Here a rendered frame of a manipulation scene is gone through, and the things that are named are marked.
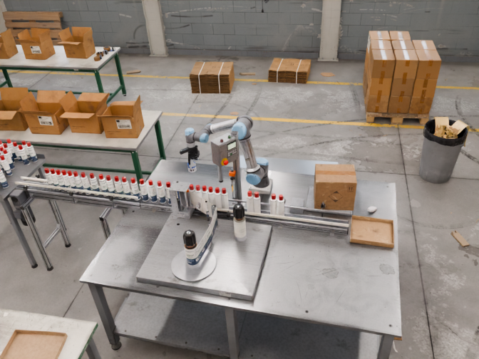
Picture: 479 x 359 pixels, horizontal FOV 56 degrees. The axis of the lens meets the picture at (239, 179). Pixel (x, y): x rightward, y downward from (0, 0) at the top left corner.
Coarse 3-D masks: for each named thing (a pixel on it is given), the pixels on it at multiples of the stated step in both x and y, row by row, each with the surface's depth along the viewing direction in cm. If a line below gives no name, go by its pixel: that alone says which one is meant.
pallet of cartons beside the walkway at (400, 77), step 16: (384, 32) 655; (400, 32) 651; (368, 48) 661; (384, 48) 604; (400, 48) 601; (416, 48) 598; (432, 48) 595; (368, 64) 645; (384, 64) 577; (400, 64) 574; (416, 64) 571; (432, 64) 567; (368, 80) 634; (384, 80) 590; (400, 80) 587; (416, 80) 582; (432, 80) 578; (368, 96) 612; (384, 96) 603; (400, 96) 599; (416, 96) 595; (432, 96) 590; (368, 112) 620; (384, 112) 616; (400, 112) 612; (416, 112) 608
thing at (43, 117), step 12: (48, 96) 493; (60, 96) 491; (24, 108) 474; (36, 108) 496; (48, 108) 497; (60, 108) 480; (36, 120) 477; (48, 120) 475; (60, 120) 478; (36, 132) 487; (48, 132) 484; (60, 132) 483
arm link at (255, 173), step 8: (240, 120) 340; (248, 120) 342; (232, 128) 338; (240, 128) 335; (248, 128) 340; (240, 136) 338; (248, 136) 340; (240, 144) 346; (248, 144) 344; (248, 152) 347; (248, 160) 351; (256, 160) 355; (248, 168) 355; (256, 168) 354; (248, 176) 356; (256, 176) 354
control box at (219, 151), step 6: (228, 132) 332; (216, 138) 327; (222, 138) 326; (234, 138) 326; (216, 144) 320; (222, 144) 321; (216, 150) 324; (222, 150) 323; (228, 150) 327; (216, 156) 327; (222, 156) 325; (234, 156) 333; (216, 162) 331; (222, 162) 328; (228, 162) 332
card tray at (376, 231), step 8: (352, 216) 344; (360, 216) 342; (352, 224) 340; (360, 224) 340; (368, 224) 339; (376, 224) 339; (384, 224) 338; (392, 224) 338; (352, 232) 333; (360, 232) 333; (368, 232) 332; (376, 232) 332; (384, 232) 332; (392, 232) 331; (352, 240) 324; (360, 240) 322; (368, 240) 326; (376, 240) 325; (384, 240) 325; (392, 240) 325
